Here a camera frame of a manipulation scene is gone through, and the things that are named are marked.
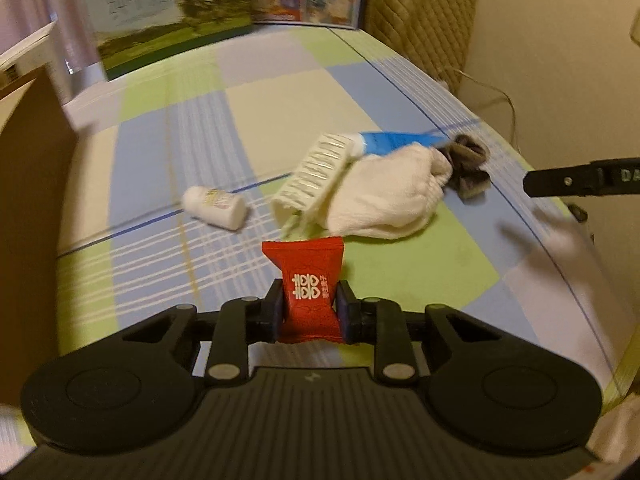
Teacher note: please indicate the brown cardboard shoe box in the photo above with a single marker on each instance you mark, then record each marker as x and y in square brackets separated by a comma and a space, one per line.
[30, 235]

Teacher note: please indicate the dark hair scrunchie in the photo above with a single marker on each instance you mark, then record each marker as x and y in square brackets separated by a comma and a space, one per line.
[467, 165]

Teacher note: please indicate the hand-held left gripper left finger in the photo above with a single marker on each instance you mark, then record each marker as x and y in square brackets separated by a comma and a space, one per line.
[274, 305]

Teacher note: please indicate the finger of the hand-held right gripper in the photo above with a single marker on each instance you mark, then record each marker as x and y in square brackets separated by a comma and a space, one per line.
[555, 182]

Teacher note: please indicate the blue cream tube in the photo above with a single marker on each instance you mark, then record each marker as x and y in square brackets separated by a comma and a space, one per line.
[390, 142]

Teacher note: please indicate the white knitted sock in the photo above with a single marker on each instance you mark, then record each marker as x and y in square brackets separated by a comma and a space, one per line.
[385, 195]

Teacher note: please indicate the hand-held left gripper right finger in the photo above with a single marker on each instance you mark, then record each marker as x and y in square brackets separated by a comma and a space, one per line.
[345, 310]

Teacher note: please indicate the beige quilted chair cover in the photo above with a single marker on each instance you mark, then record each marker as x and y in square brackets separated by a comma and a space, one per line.
[420, 15]

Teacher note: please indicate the white cardboard box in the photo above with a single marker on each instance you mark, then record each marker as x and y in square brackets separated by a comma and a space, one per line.
[25, 55]

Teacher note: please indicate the wall socket plate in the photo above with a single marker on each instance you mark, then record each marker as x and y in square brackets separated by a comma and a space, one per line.
[636, 27]

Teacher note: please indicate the small white plastic bottle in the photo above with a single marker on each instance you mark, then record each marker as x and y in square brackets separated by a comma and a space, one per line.
[215, 207]

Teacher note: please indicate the red candy packet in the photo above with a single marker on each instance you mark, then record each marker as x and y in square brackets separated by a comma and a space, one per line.
[305, 270]

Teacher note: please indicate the green landscape picture box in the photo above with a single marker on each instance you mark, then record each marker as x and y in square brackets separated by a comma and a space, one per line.
[160, 10]

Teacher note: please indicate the white hair claw clip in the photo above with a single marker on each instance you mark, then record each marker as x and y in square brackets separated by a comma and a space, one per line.
[312, 175]

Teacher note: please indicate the pink curtain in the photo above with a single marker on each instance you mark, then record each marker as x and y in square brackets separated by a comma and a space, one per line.
[30, 0]

